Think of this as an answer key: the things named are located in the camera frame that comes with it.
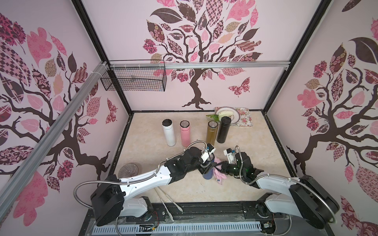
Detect blue thermos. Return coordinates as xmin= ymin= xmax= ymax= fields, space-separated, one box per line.
xmin=202 ymin=154 xmax=215 ymax=180

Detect pink thermos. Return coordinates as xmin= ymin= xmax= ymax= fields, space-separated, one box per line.
xmin=180 ymin=121 xmax=191 ymax=147

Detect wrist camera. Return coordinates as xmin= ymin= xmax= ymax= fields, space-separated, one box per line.
xmin=223 ymin=148 xmax=236 ymax=164
xmin=201 ymin=143 xmax=216 ymax=163

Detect white thermos black lid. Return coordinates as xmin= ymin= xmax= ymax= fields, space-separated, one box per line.
xmin=162 ymin=119 xmax=176 ymax=147

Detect white slotted cable duct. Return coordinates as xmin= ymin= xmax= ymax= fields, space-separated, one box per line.
xmin=92 ymin=221 xmax=261 ymax=236

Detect floral rectangular tray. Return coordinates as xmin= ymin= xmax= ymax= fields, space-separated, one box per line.
xmin=215 ymin=107 xmax=253 ymax=127

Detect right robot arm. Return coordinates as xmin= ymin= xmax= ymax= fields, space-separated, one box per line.
xmin=213 ymin=152 xmax=340 ymax=229

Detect round glass coaster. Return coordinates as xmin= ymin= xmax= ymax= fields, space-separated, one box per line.
xmin=118 ymin=163 xmax=139 ymax=179

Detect gold thermos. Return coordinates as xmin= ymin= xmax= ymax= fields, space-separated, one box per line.
xmin=206 ymin=121 xmax=218 ymax=146

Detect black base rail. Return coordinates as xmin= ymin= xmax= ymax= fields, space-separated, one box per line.
xmin=78 ymin=199 xmax=334 ymax=236

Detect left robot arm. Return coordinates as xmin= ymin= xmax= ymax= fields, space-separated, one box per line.
xmin=90 ymin=144 xmax=215 ymax=226

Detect white round plate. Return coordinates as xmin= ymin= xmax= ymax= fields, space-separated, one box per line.
xmin=215 ymin=107 xmax=241 ymax=124

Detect pink towel cloth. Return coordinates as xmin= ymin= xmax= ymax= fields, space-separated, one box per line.
xmin=213 ymin=157 xmax=227 ymax=185

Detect metal tongs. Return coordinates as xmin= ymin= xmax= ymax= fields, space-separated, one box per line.
xmin=154 ymin=187 xmax=184 ymax=222

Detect diagonal aluminium left bar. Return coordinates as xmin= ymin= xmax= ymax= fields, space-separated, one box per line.
xmin=1 ymin=62 xmax=108 ymax=219

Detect toy napa cabbage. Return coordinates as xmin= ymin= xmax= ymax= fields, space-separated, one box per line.
xmin=218 ymin=110 xmax=234 ymax=119

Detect left metal cable conduit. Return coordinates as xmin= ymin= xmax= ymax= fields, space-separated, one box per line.
xmin=73 ymin=140 xmax=209 ymax=210

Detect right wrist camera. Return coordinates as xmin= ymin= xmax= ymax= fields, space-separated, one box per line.
xmin=223 ymin=148 xmax=236 ymax=164

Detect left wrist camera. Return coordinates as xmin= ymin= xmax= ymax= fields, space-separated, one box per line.
xmin=201 ymin=143 xmax=216 ymax=163

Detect black wire basket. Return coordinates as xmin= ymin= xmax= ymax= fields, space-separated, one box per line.
xmin=101 ymin=59 xmax=167 ymax=91

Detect horizontal aluminium back bar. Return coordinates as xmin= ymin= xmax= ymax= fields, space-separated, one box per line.
xmin=109 ymin=60 xmax=290 ymax=69

